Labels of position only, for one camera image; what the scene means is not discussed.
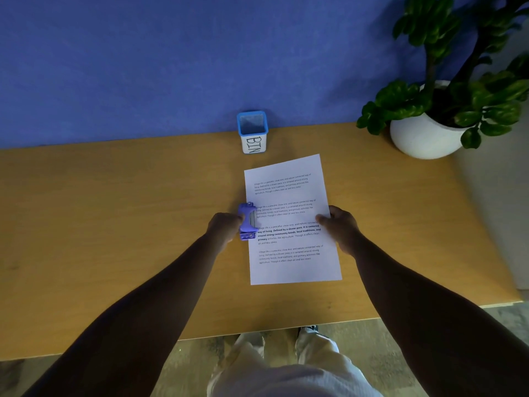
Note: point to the white textured shirt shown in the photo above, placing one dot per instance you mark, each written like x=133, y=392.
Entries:
x=297, y=386

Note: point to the person's right hand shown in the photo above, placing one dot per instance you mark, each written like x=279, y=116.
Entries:
x=343, y=231

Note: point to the person's left hand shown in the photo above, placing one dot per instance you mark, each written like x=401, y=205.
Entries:
x=223, y=229

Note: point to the person's left forearm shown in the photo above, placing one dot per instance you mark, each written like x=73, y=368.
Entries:
x=136, y=322

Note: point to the cream trousers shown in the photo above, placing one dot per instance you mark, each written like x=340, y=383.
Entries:
x=318, y=351

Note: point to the round white plant pot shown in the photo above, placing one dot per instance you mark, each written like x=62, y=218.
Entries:
x=417, y=140

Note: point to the blue and white square bin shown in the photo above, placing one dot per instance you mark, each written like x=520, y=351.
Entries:
x=254, y=144

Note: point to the person's right black sneaker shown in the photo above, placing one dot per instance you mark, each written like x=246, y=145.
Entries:
x=309, y=328

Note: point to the person's right forearm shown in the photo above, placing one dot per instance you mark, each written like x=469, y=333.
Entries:
x=438, y=326

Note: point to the white printed paper sheet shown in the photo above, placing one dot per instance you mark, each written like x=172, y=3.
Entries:
x=289, y=269

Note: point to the green leafy plant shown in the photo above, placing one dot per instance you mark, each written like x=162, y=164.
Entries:
x=487, y=103

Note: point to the purple hole punch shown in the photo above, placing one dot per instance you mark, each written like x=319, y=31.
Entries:
x=247, y=234

